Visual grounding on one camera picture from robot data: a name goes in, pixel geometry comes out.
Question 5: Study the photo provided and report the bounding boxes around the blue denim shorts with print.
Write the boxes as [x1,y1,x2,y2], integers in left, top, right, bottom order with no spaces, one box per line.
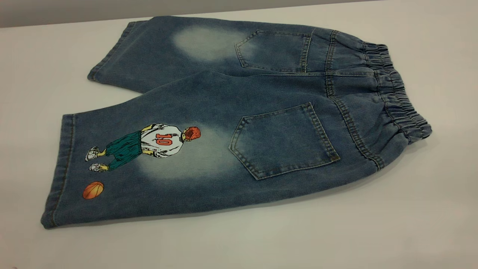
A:
[40,15,433,229]

